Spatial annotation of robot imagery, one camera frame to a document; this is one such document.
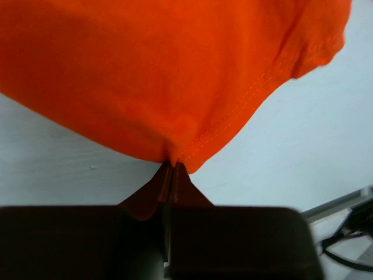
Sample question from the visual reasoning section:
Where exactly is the orange t shirt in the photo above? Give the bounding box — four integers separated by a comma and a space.
1, 1, 351, 173

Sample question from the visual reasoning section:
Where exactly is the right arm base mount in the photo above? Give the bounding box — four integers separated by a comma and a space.
320, 199, 372, 272

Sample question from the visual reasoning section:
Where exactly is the aluminium table rail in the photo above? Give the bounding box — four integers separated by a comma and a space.
302, 185, 372, 223

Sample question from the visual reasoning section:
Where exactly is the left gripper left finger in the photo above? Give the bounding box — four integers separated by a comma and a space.
117, 162, 172, 221

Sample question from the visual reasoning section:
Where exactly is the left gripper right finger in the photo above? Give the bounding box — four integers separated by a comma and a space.
170, 163, 214, 207

